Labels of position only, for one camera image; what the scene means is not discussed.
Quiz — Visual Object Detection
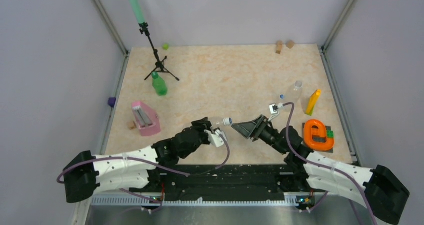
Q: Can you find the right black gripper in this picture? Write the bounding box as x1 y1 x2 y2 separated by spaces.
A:
232 114 288 155

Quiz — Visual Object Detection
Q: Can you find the clear bottle blue-white cap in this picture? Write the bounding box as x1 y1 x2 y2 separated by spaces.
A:
208 117 233 129

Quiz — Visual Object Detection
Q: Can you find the clear plastic bottle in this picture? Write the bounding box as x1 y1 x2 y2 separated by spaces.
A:
283 80 303 104

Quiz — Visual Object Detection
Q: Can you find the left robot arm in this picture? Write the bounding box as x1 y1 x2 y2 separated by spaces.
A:
57 117 218 204

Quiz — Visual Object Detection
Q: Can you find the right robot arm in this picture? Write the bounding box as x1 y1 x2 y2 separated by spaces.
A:
231 115 410 225

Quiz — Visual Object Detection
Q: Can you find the green plastic bottle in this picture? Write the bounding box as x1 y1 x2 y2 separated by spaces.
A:
151 71 168 96

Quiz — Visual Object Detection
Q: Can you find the pink toy toaster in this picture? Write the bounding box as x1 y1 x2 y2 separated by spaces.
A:
131 101 162 137

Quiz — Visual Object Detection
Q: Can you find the orange tape dispenser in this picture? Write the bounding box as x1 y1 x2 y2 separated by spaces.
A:
303 118 335 152

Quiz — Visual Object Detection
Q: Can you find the small wooden cube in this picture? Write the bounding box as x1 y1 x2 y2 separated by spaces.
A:
127 121 137 130

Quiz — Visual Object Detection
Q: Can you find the yellow green block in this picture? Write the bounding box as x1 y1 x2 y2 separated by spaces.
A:
304 89 322 116

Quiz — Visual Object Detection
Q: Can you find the small green lego brick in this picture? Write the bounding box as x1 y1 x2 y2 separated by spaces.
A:
326 130 335 139

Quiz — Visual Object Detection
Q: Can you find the wooden block left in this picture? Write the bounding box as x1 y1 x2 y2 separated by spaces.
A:
275 40 283 55

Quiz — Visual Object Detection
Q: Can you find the wooden block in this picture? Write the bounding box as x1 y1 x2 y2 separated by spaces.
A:
285 40 296 49
275 40 283 55

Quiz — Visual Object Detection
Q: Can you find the small green cap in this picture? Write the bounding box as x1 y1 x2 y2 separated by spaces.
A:
162 43 170 51

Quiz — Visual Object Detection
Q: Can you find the wooden block right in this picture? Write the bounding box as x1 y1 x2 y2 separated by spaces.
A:
285 40 296 49

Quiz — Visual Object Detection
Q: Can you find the purple small object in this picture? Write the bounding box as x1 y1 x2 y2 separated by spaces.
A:
107 97 117 108

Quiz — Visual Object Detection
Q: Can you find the black tripod green pole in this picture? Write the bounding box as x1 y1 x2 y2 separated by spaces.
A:
128 0 180 81

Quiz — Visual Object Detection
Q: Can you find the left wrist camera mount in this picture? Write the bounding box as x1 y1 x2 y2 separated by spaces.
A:
204 128 228 148

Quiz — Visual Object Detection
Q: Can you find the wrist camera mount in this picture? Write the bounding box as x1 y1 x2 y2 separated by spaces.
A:
204 128 228 148
268 103 284 122

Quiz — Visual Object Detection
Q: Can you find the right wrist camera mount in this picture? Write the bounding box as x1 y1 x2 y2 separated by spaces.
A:
268 103 284 122

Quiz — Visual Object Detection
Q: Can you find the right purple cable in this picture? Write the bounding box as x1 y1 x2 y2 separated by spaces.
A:
280 102 379 225

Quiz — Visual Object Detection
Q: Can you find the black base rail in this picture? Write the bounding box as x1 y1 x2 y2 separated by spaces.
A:
128 164 318 209

